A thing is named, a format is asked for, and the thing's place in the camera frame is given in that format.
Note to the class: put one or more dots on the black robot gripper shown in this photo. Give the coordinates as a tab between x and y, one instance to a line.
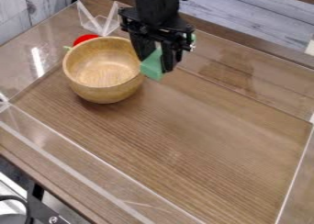
154	18

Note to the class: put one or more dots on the green rectangular block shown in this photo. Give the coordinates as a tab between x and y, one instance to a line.
151	64

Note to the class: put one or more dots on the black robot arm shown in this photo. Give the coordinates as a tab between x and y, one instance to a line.
161	35

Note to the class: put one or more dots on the brown wooden bowl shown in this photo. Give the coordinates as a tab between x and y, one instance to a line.
103	70

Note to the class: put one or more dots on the red toy apple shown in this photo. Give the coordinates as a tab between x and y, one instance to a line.
81	39

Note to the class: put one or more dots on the clear acrylic corner bracket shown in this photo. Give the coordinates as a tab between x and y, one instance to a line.
99	24

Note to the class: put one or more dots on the clear acrylic tray wall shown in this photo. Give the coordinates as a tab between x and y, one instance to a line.
99	191

